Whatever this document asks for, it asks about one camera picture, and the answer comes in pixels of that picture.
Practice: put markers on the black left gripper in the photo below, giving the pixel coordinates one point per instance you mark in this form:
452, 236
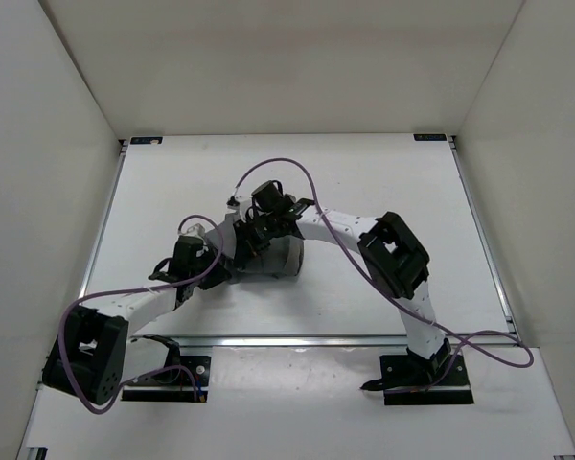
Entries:
219, 274

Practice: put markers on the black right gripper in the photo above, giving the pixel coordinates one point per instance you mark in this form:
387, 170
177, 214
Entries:
246, 243

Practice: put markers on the grey pleated skirt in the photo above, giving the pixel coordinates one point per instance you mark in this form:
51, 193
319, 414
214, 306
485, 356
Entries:
283, 257

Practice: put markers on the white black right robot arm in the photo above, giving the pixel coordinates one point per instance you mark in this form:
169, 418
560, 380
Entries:
396, 263

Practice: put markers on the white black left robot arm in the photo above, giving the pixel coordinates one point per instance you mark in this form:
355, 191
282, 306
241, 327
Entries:
97, 352

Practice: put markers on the blue left corner label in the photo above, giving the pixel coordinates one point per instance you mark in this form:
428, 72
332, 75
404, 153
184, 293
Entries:
146, 140

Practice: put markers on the blue corner label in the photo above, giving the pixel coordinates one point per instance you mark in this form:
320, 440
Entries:
146, 140
430, 137

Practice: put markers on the blue right corner label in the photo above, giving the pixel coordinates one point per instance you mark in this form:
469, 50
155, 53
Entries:
430, 137

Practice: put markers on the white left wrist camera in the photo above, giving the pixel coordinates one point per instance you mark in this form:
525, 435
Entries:
195, 231

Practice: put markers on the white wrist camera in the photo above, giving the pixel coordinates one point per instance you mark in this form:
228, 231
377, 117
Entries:
238, 204
195, 231

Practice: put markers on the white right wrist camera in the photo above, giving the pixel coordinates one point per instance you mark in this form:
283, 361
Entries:
238, 204

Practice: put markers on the aluminium table frame rail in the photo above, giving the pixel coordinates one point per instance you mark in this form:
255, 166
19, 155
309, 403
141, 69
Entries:
329, 303

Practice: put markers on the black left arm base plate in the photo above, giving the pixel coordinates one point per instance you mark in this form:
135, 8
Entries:
172, 378

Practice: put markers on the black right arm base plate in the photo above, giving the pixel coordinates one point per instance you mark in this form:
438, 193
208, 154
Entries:
404, 382

